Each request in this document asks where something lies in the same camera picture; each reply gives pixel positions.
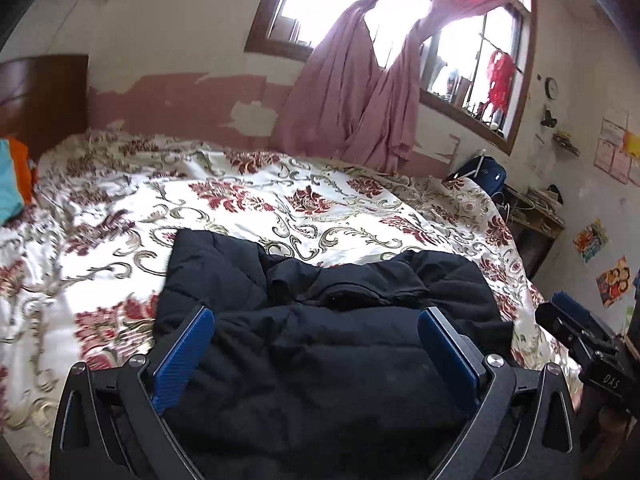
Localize dark wooden headboard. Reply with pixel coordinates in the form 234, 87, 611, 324
0, 54, 89, 162

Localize pink curtain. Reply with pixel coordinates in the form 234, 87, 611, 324
340, 0, 510, 172
270, 0, 382, 158

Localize red hanging decoration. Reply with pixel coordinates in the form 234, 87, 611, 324
483, 49, 516, 114

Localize brown framed window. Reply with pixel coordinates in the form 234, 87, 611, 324
245, 0, 537, 154

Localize pink left curtain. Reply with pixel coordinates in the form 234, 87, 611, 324
270, 0, 382, 158

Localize wooden side desk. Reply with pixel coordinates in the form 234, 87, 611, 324
500, 184, 565, 280

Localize round wall clock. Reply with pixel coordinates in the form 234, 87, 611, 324
544, 77, 560, 101

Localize orange brown blue pillow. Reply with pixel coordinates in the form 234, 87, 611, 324
0, 138, 36, 226

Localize colourful cartoon wall poster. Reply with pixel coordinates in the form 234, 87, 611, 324
573, 219, 608, 263

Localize white paper wall sheets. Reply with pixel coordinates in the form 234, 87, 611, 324
593, 107, 639, 186

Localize small wall shelf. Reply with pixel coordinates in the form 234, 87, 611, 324
552, 131, 580, 157

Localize blue backpack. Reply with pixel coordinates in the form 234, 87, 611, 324
446, 155, 506, 196

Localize pink right curtain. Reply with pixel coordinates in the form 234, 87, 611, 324
340, 0, 510, 172

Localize dark navy padded jacket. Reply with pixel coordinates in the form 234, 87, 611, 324
153, 230, 513, 479

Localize floral white red bedspread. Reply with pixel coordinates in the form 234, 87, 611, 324
1, 130, 582, 479

